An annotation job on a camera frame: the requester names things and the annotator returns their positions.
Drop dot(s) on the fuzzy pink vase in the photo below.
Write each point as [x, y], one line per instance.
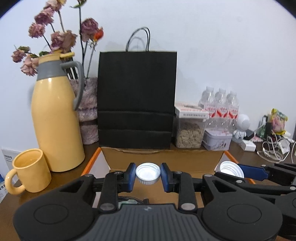
[87, 112]

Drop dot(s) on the middle water bottle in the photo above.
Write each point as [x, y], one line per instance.
[221, 115]

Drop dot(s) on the blue box on shelf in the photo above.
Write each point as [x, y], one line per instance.
[3, 190]

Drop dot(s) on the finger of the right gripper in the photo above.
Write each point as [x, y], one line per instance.
[256, 173]

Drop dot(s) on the black paper shopping bag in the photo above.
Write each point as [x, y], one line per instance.
[136, 98]

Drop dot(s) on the white booklet at table edge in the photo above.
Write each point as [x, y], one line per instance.
[7, 157]

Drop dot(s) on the clear jar of seeds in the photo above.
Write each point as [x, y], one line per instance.
[190, 130]

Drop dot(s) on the left water bottle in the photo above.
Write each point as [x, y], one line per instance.
[207, 102]

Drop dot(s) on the grey printed tin box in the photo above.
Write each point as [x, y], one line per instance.
[216, 140]

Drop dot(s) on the right water bottle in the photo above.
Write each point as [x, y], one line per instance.
[233, 110]

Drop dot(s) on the yellow ceramic mug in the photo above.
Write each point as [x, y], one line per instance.
[32, 170]

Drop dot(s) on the water bottle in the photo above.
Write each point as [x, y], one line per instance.
[221, 115]
[233, 110]
[207, 102]

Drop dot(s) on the yellow thermos jug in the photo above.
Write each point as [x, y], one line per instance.
[56, 98]

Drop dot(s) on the white cap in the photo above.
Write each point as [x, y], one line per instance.
[231, 168]

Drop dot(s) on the white robot figurine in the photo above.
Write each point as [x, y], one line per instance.
[241, 125]

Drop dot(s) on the white plastic jar lid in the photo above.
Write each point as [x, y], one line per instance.
[148, 173]

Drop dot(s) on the orange cardboard box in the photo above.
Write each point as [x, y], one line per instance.
[195, 162]

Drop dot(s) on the white charger adapter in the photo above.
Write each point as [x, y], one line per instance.
[247, 146]

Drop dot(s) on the colourful snack packet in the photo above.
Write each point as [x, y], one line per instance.
[278, 120]

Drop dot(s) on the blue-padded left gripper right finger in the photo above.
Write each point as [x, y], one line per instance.
[181, 183]

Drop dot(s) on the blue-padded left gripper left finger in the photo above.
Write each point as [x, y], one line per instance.
[115, 183]

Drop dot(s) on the white flat box on jar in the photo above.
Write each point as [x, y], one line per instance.
[190, 110]

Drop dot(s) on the dried pink flower bouquet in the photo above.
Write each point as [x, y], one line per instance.
[48, 24]

